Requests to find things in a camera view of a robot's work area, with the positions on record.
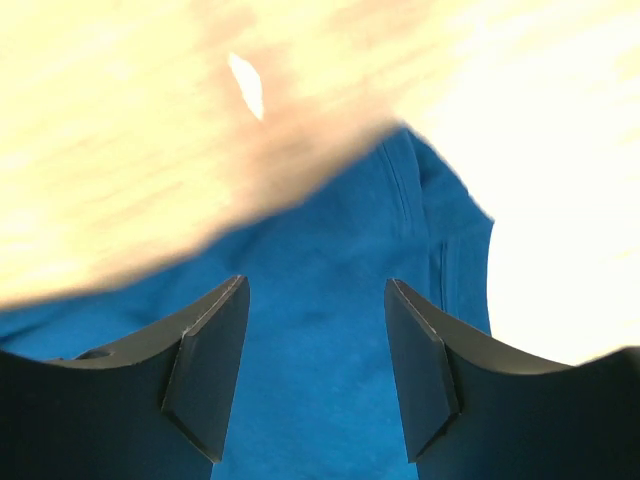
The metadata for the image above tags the blue printed t-shirt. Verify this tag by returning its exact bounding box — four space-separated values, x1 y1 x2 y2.
1 129 492 479

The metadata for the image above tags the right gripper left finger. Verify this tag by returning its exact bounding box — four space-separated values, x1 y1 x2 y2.
1 276 250 479

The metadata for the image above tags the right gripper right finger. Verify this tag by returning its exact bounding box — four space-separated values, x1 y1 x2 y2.
385 280 639 479

